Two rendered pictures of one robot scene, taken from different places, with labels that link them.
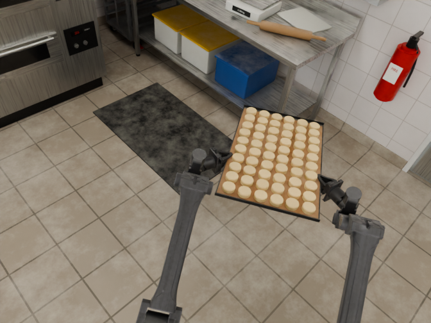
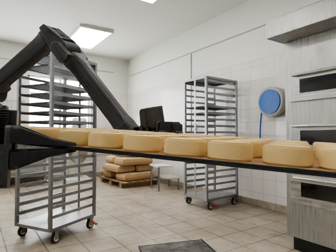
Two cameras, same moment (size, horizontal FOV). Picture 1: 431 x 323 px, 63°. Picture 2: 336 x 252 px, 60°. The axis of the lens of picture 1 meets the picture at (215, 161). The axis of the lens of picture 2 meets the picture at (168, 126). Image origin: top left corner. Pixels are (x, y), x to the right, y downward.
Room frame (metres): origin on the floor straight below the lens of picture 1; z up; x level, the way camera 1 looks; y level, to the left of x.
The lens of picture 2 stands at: (1.20, -0.77, 1.01)
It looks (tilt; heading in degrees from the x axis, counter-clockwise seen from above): 2 degrees up; 106
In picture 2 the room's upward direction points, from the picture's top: straight up
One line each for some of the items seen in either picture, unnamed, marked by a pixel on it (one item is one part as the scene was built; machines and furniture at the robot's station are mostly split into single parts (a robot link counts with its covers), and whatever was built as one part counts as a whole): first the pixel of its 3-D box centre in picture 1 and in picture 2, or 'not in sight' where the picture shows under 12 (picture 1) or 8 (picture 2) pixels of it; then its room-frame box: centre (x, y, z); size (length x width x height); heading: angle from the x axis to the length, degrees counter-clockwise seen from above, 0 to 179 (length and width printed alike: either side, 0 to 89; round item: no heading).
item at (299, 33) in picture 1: (285, 30); not in sight; (2.34, -0.36, 0.91); 0.56 x 0.06 x 0.06; 78
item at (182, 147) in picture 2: (313, 149); (184, 146); (1.12, -0.42, 0.99); 0.05 x 0.05 x 0.02
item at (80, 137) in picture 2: (310, 175); (76, 137); (0.96, -0.40, 1.00); 0.05 x 0.05 x 0.02
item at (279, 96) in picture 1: (224, 40); not in sight; (2.86, 0.06, 0.49); 1.90 x 0.72 x 0.98; 50
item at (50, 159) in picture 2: not in sight; (51, 139); (-0.58, 1.53, 0.97); 0.03 x 0.03 x 1.70; 81
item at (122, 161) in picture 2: not in sight; (133, 160); (-1.13, 4.79, 0.49); 0.72 x 0.42 x 0.15; 55
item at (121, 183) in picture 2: not in sight; (127, 180); (-1.34, 4.97, 0.06); 1.20 x 0.80 x 0.11; 142
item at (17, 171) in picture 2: not in sight; (18, 139); (-1.03, 1.60, 0.97); 0.03 x 0.03 x 1.70; 81
